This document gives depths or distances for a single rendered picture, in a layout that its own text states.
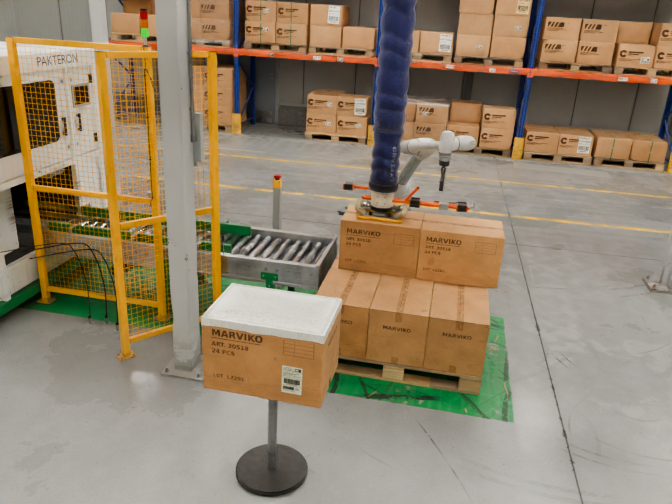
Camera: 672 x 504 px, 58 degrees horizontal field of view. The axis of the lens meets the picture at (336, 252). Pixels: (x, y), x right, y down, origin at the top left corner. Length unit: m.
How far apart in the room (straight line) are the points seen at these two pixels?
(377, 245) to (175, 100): 1.82
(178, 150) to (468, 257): 2.18
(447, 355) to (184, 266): 1.84
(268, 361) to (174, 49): 1.85
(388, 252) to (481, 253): 0.68
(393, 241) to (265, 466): 1.91
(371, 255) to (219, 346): 1.93
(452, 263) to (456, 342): 0.68
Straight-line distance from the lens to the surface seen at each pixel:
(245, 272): 4.78
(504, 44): 11.66
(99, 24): 7.10
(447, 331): 4.15
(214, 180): 4.50
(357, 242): 4.60
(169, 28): 3.74
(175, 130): 3.80
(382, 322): 4.16
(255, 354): 2.96
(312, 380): 2.95
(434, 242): 4.53
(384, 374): 4.36
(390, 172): 4.52
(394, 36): 4.37
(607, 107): 13.37
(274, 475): 3.55
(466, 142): 4.57
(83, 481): 3.72
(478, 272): 4.62
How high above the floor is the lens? 2.41
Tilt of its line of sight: 22 degrees down
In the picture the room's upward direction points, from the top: 3 degrees clockwise
